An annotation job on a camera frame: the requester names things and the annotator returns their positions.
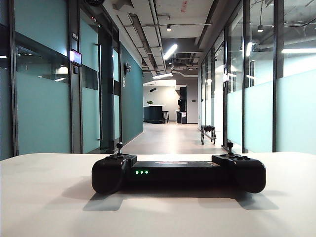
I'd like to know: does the black remote control with joysticks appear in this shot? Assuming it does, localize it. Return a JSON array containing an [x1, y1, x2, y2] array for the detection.
[[91, 142, 267, 195]]

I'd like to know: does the black quadruped robot dog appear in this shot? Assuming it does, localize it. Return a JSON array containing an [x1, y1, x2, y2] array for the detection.
[[200, 124, 217, 146]]

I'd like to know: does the glowing door display screen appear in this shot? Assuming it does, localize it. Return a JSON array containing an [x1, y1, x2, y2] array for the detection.
[[69, 49, 82, 66]]

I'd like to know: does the dark counter with white top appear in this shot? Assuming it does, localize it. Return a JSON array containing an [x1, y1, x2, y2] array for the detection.
[[143, 105, 164, 124]]

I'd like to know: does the tall black cabinet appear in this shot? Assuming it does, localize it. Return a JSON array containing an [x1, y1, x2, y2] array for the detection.
[[176, 86, 189, 124]]

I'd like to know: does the low long ceiling light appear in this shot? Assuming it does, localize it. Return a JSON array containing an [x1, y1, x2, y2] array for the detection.
[[152, 72, 173, 80]]

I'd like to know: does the long bright ceiling light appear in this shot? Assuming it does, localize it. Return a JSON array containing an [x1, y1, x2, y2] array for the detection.
[[162, 43, 178, 60]]

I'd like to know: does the long black door handle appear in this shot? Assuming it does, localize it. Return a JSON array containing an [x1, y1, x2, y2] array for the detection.
[[94, 43, 103, 142]]

